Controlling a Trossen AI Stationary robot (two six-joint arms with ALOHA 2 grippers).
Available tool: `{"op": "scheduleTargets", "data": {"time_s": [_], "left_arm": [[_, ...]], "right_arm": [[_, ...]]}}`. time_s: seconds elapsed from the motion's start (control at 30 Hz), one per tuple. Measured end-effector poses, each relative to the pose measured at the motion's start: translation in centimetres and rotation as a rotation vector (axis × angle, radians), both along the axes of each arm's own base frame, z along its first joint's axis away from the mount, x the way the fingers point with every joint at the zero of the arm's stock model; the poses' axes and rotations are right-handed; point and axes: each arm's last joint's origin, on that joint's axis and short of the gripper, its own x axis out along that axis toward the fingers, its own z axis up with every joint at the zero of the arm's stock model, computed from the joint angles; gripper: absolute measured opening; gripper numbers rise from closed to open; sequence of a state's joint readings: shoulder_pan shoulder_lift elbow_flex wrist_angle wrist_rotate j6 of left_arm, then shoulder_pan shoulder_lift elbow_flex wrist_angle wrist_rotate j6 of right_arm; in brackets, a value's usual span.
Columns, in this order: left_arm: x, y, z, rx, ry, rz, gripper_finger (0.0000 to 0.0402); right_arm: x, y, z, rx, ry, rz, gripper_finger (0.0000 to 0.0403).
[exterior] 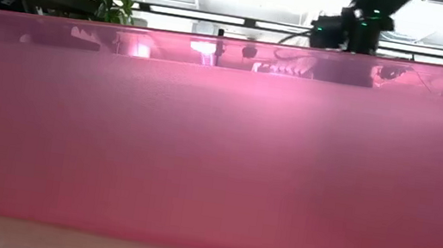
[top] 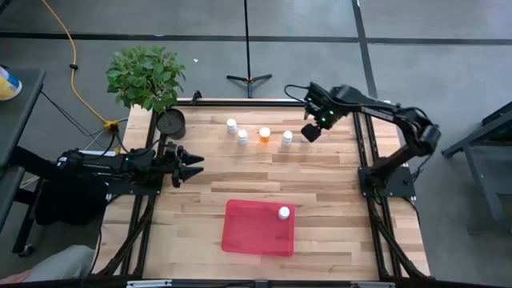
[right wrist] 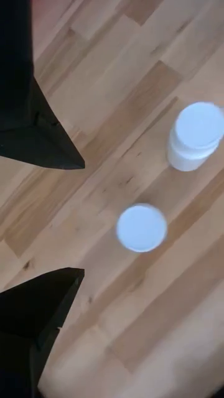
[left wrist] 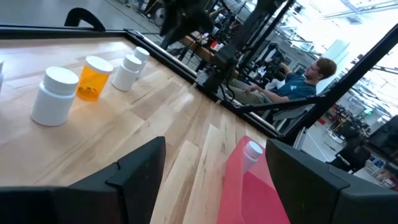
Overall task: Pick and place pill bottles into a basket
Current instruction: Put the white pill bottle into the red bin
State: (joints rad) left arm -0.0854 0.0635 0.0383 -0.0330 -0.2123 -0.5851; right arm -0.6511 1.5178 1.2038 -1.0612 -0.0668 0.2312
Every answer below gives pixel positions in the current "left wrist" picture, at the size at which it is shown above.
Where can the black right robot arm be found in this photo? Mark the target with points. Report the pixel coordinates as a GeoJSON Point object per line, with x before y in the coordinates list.
{"type": "Point", "coordinates": [236, 46]}

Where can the person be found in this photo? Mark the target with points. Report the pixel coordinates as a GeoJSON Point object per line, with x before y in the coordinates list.
{"type": "Point", "coordinates": [295, 88]}

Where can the silver metal bracket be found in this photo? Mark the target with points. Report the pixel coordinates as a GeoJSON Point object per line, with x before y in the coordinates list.
{"type": "Point", "coordinates": [300, 140]}

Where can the black aluminium rig frame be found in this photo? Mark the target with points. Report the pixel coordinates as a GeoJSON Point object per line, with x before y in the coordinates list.
{"type": "Point", "coordinates": [46, 32]}

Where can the wooden top workbench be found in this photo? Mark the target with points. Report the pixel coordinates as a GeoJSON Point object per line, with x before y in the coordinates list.
{"type": "Point", "coordinates": [199, 49]}

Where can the orange pill bottle white cap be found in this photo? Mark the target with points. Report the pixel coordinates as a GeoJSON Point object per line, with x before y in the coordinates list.
{"type": "Point", "coordinates": [91, 81]}

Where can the grey office chair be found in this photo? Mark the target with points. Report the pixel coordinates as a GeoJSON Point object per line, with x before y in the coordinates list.
{"type": "Point", "coordinates": [289, 113]}

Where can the red translucent plastic basket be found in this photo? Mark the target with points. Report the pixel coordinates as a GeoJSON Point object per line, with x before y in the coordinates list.
{"type": "Point", "coordinates": [248, 199]}

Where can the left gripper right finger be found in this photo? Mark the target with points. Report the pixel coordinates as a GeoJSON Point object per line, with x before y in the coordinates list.
{"type": "Point", "coordinates": [311, 199]}

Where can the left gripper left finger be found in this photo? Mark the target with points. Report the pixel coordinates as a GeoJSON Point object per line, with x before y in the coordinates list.
{"type": "Point", "coordinates": [93, 202]}

